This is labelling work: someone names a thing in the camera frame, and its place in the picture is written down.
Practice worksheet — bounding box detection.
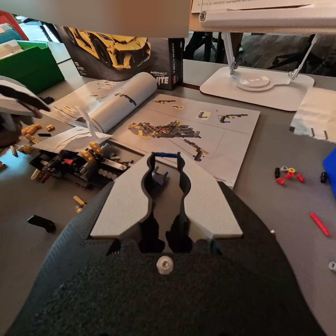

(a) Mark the lego instruction booklet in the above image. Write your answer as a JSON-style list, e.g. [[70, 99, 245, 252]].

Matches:
[[51, 72, 260, 188]]

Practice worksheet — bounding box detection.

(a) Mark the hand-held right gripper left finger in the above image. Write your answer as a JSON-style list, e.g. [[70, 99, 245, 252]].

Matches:
[[90, 152, 156, 239]]

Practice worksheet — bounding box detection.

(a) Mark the partly built lego car chassis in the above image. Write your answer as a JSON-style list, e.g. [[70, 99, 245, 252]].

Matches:
[[29, 142, 137, 189]]

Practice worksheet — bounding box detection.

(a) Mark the blue plastic bin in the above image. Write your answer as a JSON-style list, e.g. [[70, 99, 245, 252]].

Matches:
[[323, 148, 336, 198]]

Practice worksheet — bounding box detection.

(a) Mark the person's left hand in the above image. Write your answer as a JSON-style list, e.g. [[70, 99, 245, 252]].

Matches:
[[0, 125, 23, 147]]

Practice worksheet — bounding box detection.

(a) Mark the white sheet stand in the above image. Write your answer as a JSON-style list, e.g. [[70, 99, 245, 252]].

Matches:
[[198, 3, 336, 112]]

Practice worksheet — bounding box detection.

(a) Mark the small grey blue lego piece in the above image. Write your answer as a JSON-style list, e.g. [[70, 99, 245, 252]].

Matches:
[[152, 168, 170, 187]]

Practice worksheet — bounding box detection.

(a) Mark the light blue plastic packet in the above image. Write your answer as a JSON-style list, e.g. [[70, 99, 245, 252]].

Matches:
[[0, 22, 24, 45]]

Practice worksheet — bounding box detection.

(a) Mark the green plastic bin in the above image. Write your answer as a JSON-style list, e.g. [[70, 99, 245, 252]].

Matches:
[[0, 39, 65, 95]]

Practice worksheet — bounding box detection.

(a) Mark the group of yellow lego connectors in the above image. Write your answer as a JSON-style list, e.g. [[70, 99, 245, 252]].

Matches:
[[17, 123, 56, 155]]

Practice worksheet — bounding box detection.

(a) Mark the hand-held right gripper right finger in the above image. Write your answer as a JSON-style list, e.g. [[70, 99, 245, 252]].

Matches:
[[177, 152, 243, 241]]

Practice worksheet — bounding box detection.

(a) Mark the yellow lego beam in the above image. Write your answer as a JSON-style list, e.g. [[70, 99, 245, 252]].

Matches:
[[73, 195, 87, 213]]

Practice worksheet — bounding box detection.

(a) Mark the cluster of mixed lego bushes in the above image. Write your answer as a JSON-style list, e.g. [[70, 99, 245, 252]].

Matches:
[[274, 166, 328, 185]]

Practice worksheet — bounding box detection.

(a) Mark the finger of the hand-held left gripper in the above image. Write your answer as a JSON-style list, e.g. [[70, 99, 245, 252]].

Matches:
[[0, 76, 51, 112], [0, 98, 44, 119]]

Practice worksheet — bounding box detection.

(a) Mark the lego set cardboard box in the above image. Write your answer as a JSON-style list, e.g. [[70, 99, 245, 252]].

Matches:
[[54, 24, 185, 91]]

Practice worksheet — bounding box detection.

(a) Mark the red lego pin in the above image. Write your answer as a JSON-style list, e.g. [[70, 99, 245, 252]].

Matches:
[[309, 212, 331, 236]]

